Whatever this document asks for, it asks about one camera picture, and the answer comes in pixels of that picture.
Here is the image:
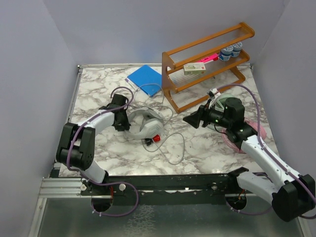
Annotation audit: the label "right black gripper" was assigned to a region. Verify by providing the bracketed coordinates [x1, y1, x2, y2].
[184, 99, 232, 129]

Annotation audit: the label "mint green headphones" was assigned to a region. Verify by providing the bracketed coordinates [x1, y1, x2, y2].
[209, 93, 234, 111]

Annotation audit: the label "pink grey headphones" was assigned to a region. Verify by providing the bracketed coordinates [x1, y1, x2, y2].
[221, 118, 267, 154]

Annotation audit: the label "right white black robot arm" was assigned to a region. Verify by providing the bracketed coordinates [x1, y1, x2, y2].
[183, 97, 316, 222]

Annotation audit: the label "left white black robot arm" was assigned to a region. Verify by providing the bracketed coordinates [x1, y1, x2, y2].
[56, 94, 130, 195]

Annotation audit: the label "white purple pen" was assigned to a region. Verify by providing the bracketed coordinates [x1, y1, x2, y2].
[125, 79, 136, 91]

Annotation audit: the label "wooden three-tier rack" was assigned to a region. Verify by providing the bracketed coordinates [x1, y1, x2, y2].
[161, 22, 255, 113]

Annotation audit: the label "white green red box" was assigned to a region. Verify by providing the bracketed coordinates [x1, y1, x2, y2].
[183, 62, 206, 75]

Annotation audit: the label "blue notebook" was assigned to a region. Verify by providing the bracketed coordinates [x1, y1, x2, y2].
[127, 65, 162, 97]

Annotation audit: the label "pink marker pen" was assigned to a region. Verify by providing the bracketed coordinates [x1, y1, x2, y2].
[199, 53, 218, 63]

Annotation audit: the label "blue white jar left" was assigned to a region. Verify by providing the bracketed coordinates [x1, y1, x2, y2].
[219, 45, 233, 61]

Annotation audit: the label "blue white jar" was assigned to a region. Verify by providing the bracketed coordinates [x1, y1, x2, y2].
[231, 41, 243, 57]
[219, 45, 233, 61]

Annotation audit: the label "blue white jar right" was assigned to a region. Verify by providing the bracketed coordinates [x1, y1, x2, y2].
[231, 41, 243, 57]

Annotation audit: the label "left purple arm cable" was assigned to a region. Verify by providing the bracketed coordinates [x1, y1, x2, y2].
[66, 86, 140, 218]

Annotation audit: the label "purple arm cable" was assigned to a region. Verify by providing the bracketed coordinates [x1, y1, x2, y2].
[214, 83, 316, 219]
[66, 86, 140, 218]

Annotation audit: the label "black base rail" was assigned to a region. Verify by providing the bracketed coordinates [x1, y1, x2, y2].
[81, 173, 241, 205]

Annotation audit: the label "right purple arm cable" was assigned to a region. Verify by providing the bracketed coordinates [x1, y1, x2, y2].
[214, 83, 316, 219]

